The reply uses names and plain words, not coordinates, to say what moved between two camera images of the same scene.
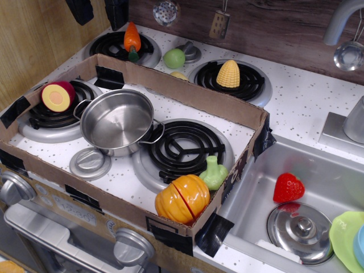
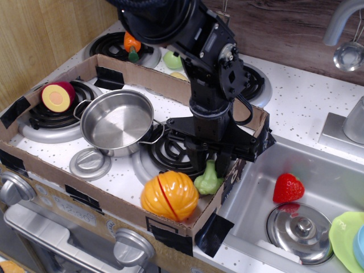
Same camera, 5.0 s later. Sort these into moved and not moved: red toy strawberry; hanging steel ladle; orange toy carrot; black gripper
Moved: black gripper
Not moved: hanging steel ladle; red toy strawberry; orange toy carrot
